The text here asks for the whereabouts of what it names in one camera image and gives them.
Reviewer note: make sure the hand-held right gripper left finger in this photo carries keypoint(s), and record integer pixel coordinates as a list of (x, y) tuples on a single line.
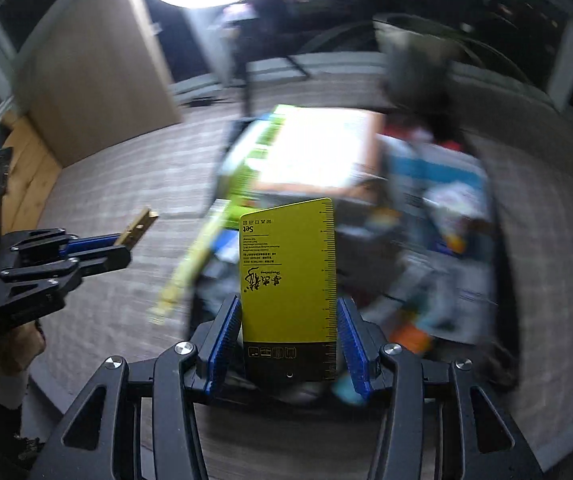
[(224, 345)]

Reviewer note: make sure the person's left forearm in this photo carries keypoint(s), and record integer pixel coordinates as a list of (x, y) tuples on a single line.
[(11, 350)]

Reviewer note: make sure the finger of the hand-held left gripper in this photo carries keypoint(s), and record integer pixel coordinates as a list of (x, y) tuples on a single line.
[(101, 261), (91, 244)]

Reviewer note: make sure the potted plant white pot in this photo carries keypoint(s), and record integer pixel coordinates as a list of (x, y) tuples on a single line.
[(416, 60)]

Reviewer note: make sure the white orange tissue pack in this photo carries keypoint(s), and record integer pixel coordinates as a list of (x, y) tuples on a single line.
[(316, 150)]

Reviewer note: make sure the black tripod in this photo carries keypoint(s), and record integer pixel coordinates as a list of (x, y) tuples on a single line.
[(246, 80)]

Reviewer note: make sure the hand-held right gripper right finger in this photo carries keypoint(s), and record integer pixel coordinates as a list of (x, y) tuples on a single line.
[(354, 350)]

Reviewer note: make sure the white blue mailer bag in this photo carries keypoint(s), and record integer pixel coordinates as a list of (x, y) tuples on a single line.
[(431, 170)]

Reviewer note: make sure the black power strip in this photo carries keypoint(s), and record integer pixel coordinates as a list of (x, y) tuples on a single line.
[(201, 102)]

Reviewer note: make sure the colourful snack packet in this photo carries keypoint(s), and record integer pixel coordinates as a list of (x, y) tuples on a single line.
[(454, 210)]

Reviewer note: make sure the black tray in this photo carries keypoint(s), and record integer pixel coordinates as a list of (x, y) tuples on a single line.
[(504, 310)]

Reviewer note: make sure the yellow black card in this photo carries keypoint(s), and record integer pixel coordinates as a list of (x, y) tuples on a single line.
[(286, 270)]

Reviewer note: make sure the light wooden board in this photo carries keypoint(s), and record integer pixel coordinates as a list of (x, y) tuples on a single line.
[(96, 75)]

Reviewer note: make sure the pine wood panel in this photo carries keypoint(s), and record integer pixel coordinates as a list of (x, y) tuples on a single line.
[(31, 180)]

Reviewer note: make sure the wooden clothespin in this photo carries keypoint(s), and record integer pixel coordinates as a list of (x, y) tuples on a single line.
[(139, 227)]

